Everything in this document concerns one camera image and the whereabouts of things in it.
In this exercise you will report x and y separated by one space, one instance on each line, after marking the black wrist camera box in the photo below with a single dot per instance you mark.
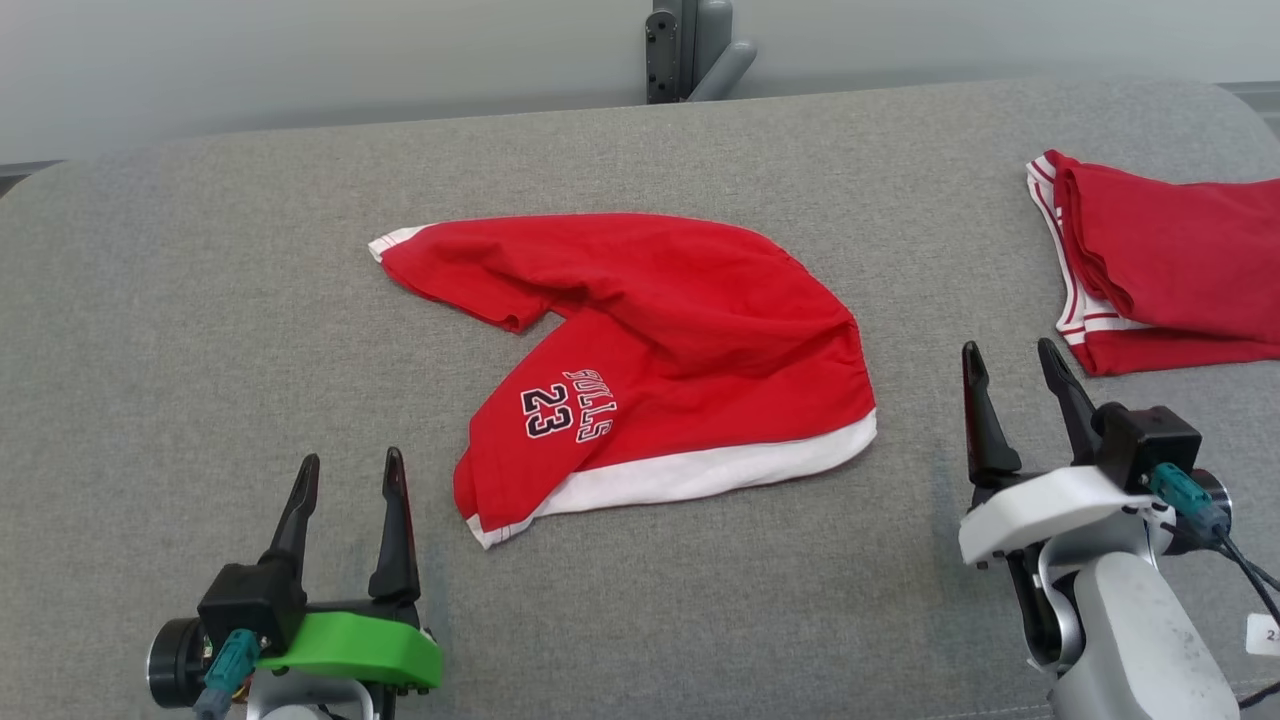
1150 440
250 605

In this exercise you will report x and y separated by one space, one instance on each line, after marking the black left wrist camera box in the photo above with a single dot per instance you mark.
250 605

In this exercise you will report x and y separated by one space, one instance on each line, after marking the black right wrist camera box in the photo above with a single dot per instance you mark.
1150 440

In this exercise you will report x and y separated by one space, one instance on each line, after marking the grey metal post bracket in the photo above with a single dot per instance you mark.
690 45

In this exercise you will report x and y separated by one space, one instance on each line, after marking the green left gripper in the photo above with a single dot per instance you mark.
350 650

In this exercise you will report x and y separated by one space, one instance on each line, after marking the red white lettered jersey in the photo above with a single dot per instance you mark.
1180 250

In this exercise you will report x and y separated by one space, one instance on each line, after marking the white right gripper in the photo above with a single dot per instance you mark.
1050 510

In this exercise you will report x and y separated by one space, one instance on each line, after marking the red shorts with number 23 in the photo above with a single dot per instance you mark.
700 300

